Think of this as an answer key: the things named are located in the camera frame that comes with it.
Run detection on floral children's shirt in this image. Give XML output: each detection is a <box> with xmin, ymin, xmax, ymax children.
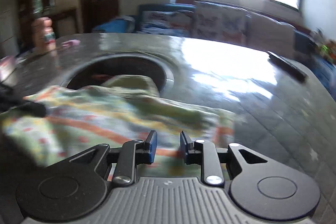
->
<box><xmin>1</xmin><ymin>75</ymin><xmax>235</xmax><ymax>177</ymax></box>

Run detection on small pink toy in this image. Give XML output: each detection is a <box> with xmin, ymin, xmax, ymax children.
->
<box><xmin>62</xmin><ymin>39</ymin><xmax>80</xmax><ymax>48</ymax></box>

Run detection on black remote control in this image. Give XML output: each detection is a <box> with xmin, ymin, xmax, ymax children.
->
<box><xmin>267</xmin><ymin>51</ymin><xmax>307</xmax><ymax>83</ymax></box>

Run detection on butterfly pillow lying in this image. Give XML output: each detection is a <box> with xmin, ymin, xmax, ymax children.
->
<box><xmin>138</xmin><ymin>10</ymin><xmax>194</xmax><ymax>37</ymax></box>

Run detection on orange plush toys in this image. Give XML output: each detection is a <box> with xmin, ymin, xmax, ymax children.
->
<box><xmin>313</xmin><ymin>29</ymin><xmax>335</xmax><ymax>65</ymax></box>

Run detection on wooden display cabinet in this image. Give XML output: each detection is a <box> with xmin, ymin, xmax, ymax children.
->
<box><xmin>17</xmin><ymin>0</ymin><xmax>79</xmax><ymax>52</ymax></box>

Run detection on butterfly pillow upright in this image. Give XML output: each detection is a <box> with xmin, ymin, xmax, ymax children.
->
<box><xmin>192</xmin><ymin>1</ymin><xmax>248</xmax><ymax>46</ymax></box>

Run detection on pink cartoon bottle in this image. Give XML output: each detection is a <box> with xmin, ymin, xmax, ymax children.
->
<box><xmin>31</xmin><ymin>17</ymin><xmax>56</xmax><ymax>55</ymax></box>

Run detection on blue sofa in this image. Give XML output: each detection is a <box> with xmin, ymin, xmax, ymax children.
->
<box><xmin>92</xmin><ymin>1</ymin><xmax>335</xmax><ymax>93</ymax></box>

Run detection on pink packet on table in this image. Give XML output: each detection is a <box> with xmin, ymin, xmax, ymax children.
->
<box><xmin>0</xmin><ymin>56</ymin><xmax>17</xmax><ymax>82</ymax></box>

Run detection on blue cloth on sofa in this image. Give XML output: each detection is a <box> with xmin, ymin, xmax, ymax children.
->
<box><xmin>92</xmin><ymin>16</ymin><xmax>135</xmax><ymax>33</ymax></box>

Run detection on plain cream pillow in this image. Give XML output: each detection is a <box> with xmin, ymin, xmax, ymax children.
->
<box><xmin>247</xmin><ymin>12</ymin><xmax>295</xmax><ymax>59</ymax></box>

